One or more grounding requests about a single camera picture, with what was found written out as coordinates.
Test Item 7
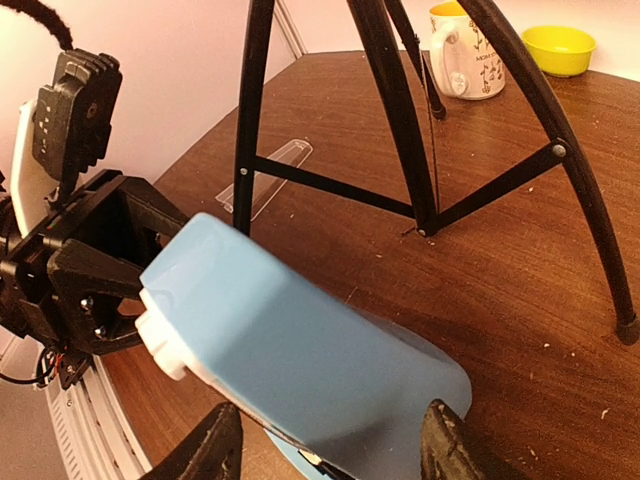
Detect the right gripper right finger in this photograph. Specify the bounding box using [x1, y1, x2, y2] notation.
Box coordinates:
[420, 399, 525, 480]

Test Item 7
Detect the front aluminium rail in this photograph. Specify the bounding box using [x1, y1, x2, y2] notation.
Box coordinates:
[44, 358, 152, 480]

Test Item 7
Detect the blue metronome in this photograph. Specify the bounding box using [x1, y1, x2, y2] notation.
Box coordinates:
[135, 213, 472, 479]

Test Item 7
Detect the left aluminium frame post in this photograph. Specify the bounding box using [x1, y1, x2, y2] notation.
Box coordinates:
[274, 0, 307, 59]

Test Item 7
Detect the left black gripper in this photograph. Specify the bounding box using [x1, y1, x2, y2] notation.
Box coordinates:
[1, 172, 189, 386]

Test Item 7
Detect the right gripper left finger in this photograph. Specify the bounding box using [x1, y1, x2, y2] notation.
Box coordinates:
[142, 402, 243, 480]

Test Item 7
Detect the black music stand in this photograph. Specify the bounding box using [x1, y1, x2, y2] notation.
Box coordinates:
[234, 1, 639, 349]

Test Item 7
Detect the clear plastic metronome cover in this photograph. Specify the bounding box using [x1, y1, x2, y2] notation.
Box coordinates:
[215, 139, 313, 221]

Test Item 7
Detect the green bowl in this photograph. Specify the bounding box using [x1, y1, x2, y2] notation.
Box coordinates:
[521, 26, 597, 78]

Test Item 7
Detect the white floral mug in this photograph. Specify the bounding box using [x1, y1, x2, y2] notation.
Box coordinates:
[429, 1, 506, 101]

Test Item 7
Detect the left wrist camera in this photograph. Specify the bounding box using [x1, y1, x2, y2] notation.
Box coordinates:
[9, 47, 124, 236]

